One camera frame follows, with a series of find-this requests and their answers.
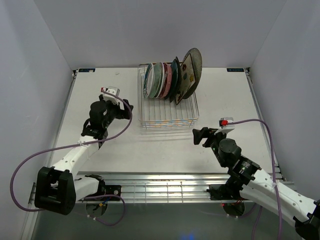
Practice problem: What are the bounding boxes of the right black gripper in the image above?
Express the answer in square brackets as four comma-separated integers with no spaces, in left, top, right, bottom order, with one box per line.
[192,127,228,168]

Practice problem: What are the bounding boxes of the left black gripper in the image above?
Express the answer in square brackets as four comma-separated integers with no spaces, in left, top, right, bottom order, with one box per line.
[99,94,133,129]

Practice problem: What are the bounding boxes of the wire dish rack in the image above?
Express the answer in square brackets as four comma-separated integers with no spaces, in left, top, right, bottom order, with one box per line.
[137,63,200,131]

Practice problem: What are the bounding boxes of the white plate green rim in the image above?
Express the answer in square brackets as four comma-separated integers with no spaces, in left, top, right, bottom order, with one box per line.
[157,62,167,98]
[143,63,155,99]

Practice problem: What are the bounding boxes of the mint green flower plate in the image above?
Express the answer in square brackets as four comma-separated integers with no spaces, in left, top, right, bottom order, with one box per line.
[149,62,164,98]

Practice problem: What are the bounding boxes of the black floral square plate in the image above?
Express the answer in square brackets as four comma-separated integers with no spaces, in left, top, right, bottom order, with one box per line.
[169,56,182,103]

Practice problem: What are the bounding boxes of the cream floral square plate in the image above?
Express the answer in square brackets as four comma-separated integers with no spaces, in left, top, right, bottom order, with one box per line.
[175,53,196,105]

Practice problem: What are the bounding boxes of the pink dotted plate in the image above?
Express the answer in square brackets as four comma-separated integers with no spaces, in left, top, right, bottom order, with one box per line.
[161,63,172,99]

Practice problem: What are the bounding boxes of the speckled round plate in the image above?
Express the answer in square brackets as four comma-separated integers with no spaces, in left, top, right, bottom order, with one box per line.
[182,47,203,99]

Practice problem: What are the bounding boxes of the teal square plate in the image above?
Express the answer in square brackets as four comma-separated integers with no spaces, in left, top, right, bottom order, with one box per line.
[164,56,181,103]

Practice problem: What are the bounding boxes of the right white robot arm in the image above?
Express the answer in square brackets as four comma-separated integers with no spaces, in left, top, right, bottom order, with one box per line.
[192,127,320,240]

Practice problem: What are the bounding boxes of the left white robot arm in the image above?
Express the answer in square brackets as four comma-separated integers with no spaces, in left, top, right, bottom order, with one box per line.
[34,94,134,215]

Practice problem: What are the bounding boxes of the left blue table label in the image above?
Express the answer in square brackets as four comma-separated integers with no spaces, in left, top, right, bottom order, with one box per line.
[78,68,96,73]

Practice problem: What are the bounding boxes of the blue table label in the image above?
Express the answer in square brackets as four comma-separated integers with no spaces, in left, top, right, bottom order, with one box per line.
[78,68,96,73]
[226,68,245,73]

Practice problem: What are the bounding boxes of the right blue table label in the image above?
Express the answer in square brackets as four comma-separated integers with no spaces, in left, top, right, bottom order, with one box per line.
[226,68,245,73]

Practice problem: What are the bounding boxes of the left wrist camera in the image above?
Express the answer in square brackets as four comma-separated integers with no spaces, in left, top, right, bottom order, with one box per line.
[99,86,120,105]

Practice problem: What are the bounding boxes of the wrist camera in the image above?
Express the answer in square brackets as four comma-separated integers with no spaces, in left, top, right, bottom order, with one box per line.
[99,86,120,105]
[214,117,235,135]

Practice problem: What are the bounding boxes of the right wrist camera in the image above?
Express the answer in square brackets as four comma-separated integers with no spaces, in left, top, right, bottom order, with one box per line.
[214,117,235,135]

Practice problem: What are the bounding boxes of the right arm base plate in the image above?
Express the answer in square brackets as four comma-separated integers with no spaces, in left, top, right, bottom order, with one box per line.
[206,184,240,200]

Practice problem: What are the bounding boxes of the aluminium frame rails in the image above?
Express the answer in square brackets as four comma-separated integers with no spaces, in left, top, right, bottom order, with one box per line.
[28,67,301,205]

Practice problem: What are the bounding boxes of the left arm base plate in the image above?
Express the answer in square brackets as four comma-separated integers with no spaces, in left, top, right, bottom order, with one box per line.
[101,185,122,203]

